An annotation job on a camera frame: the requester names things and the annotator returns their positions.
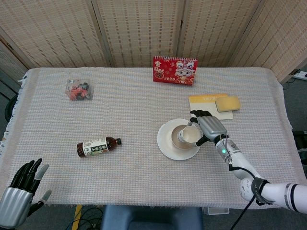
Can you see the clear bag of clips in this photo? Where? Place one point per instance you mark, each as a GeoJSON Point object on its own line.
{"type": "Point", "coordinates": [79, 90]}

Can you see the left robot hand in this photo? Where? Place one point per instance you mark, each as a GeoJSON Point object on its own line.
{"type": "Point", "coordinates": [15, 201]}

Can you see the red desk calendar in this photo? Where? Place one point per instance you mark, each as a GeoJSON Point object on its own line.
{"type": "Point", "coordinates": [175, 70]}

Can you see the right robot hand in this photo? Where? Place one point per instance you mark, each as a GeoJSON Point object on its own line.
{"type": "Point", "coordinates": [211, 128]}

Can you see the black wheel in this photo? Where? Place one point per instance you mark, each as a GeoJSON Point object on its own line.
{"type": "Point", "coordinates": [10, 109]}

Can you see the bamboo folding screen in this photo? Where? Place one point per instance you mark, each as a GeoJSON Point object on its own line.
{"type": "Point", "coordinates": [148, 31]}

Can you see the blue chair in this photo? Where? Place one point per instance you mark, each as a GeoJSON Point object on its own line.
{"type": "Point", "coordinates": [151, 218]}

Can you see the woven tablecloth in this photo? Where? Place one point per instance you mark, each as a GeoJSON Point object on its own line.
{"type": "Point", "coordinates": [134, 107]}

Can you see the white power strip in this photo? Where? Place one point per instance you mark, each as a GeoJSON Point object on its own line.
{"type": "Point", "coordinates": [301, 74]}

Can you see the yellow white notebook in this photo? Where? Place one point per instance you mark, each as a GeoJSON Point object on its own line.
{"type": "Point", "coordinates": [204, 101]}

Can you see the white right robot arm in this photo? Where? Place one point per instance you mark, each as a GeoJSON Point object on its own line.
{"type": "Point", "coordinates": [251, 172]}

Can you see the white round plate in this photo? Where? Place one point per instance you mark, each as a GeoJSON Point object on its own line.
{"type": "Point", "coordinates": [168, 147]}

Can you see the beige bowl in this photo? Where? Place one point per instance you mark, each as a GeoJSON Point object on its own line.
{"type": "Point", "coordinates": [176, 140]}

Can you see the brown tea bottle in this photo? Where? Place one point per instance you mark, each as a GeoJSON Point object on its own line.
{"type": "Point", "coordinates": [97, 146]}

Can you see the yellow sponge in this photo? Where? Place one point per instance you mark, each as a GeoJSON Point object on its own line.
{"type": "Point", "coordinates": [227, 103]}

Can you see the white paper cup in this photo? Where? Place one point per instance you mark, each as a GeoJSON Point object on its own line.
{"type": "Point", "coordinates": [189, 133]}

